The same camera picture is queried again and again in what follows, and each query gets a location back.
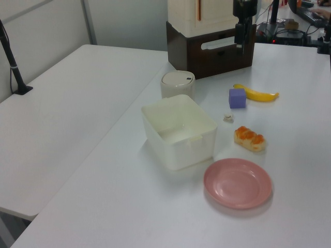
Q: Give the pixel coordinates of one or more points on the black camera stand pole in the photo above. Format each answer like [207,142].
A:
[10,64]

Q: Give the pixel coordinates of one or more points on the pink plastic plate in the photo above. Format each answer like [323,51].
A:
[238,184]

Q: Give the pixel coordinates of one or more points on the black electronics box red light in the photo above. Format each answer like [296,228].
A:
[289,36]

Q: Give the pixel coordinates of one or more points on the yellow toy banana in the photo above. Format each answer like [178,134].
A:
[258,96]

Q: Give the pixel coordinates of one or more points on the small brown cardboard piece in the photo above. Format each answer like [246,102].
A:
[291,24]

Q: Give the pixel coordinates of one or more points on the white plastic storage box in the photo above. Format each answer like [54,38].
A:
[181,152]

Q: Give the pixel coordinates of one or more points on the purple cube block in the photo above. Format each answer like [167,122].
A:
[237,99]

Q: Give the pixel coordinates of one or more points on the black clamp mount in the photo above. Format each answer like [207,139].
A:
[325,42]

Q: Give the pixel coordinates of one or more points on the toy bread with orange topping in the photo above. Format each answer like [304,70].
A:
[249,139]

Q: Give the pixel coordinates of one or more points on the dark brown drawer box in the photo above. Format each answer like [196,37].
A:
[207,55]

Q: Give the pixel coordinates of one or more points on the person's bare hand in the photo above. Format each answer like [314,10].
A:
[323,12]

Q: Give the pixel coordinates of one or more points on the small crumpled paper scrap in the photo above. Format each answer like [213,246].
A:
[228,118]

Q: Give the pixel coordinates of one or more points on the black computer keyboard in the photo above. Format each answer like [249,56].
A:
[313,16]

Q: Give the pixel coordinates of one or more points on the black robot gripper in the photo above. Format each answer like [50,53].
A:
[244,7]

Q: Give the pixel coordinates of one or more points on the beige lidded cup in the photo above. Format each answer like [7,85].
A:
[178,86]

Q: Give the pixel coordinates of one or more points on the black stand with base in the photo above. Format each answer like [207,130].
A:
[270,25]

